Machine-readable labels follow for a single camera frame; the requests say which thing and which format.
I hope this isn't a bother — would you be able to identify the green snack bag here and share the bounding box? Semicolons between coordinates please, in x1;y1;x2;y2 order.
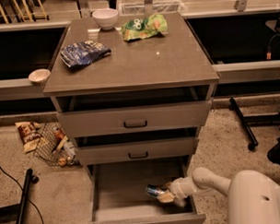
122;14;168;41

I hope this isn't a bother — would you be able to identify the grey drawer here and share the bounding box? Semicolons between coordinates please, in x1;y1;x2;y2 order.
88;157;205;224
75;127;199;165
53;85;213;137

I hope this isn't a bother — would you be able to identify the blue chip bag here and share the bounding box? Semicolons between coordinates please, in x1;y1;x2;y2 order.
61;40;111;68

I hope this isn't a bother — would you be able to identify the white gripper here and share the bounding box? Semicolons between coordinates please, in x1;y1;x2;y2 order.
157;177;199;207

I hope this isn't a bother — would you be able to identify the clear plastic bin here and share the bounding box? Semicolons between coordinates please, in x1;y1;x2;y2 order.
118;0;188;16

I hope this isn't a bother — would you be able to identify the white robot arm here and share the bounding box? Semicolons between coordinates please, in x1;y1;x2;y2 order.
157;167;280;224

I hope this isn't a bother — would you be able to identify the wire mesh basket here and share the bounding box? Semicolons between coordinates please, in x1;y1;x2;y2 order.
33;123;79;168

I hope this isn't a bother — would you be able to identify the black stand leg left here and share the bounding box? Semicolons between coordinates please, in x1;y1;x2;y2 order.
0;169;34;224

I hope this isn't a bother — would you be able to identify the blue silver redbull can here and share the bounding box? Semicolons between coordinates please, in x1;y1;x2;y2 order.
146;184;167;197

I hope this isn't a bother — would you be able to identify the black stand leg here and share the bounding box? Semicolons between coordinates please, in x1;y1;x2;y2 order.
229;98;280;150
0;169;34;224

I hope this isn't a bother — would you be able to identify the grey top drawer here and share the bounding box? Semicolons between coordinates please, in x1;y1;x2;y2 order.
53;85;213;137

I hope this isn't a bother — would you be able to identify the black stand leg right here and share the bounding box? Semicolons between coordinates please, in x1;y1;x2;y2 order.
229;98;280;150

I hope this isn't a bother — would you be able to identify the brown snack bag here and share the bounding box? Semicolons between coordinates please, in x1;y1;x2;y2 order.
15;122;43;153

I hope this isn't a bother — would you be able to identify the black cable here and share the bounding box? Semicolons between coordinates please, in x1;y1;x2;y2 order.
0;155;46;224

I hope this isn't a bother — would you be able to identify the grey middle drawer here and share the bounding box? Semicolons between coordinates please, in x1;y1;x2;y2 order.
75;127;199;165

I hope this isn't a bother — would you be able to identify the grey drawer cabinet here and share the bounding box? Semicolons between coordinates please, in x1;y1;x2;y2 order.
40;11;225;224

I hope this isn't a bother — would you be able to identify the grey bottom drawer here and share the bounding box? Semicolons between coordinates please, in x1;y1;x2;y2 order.
88;157;205;224

